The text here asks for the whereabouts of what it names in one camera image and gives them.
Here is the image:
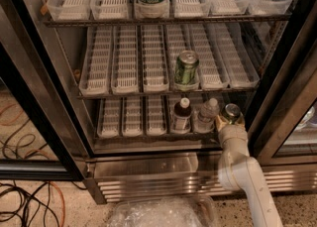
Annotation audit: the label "middle wire shelf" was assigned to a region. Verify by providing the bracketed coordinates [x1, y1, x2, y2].
[77, 87, 258, 100]

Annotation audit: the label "stainless steel display fridge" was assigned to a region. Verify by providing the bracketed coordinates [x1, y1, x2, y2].
[0, 0, 317, 205]

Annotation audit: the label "brown bottle with white cap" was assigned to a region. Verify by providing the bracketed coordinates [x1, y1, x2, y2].
[171, 97, 192, 134]

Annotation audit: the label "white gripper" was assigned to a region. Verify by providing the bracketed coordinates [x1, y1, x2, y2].
[215, 114, 248, 149]

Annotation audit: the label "black and orange floor cables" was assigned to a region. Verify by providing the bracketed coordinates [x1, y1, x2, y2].
[0, 180, 88, 227]

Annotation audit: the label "clear plastic bag container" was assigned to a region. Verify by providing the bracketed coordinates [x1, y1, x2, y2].
[106, 196, 220, 227]

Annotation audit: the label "bottom wire shelf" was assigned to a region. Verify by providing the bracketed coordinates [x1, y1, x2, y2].
[94, 133, 218, 141]

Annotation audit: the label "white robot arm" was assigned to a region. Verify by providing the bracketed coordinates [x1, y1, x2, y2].
[215, 115, 283, 227]

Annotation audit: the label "top wire shelf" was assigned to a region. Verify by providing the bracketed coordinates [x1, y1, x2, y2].
[43, 13, 291, 28]

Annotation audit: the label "clear water bottle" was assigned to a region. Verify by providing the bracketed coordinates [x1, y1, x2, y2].
[195, 98, 220, 134]

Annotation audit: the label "right glass fridge door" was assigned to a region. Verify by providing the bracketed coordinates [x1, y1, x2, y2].
[249, 4, 317, 167]

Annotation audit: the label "open glass fridge door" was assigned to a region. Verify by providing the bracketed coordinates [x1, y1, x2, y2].
[1, 0, 93, 180]

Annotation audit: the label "green can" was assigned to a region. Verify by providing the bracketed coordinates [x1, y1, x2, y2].
[174, 50, 199, 85]
[221, 103, 242, 125]

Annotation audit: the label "wire shelf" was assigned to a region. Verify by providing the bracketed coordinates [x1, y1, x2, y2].
[77, 87, 258, 100]
[43, 13, 291, 28]
[94, 133, 218, 141]

